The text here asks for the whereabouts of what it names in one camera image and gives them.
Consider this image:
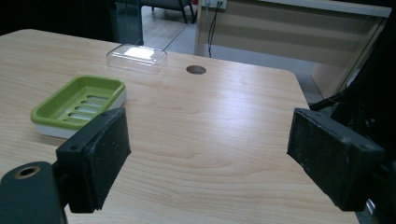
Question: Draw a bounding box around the glass partition panel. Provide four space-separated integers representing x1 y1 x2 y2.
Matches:
111 0 145 46

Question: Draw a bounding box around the green and white soap dish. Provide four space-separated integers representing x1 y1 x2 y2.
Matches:
30 75 128 140

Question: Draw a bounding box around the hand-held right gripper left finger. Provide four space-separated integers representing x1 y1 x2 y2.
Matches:
55 106 133 215

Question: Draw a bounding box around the dark chair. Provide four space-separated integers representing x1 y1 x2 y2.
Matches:
140 0 196 24

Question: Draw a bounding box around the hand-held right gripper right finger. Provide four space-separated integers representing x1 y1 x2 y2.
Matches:
286 107 387 213

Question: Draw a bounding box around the black cable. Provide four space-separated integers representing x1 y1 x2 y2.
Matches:
207 1 224 59

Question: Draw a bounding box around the clear plastic lid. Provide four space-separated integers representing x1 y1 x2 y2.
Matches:
106 43 168 75

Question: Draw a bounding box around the light wooden desk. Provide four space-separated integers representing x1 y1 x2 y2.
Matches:
193 0 392 99

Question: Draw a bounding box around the white wall socket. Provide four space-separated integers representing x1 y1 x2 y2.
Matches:
201 0 228 9

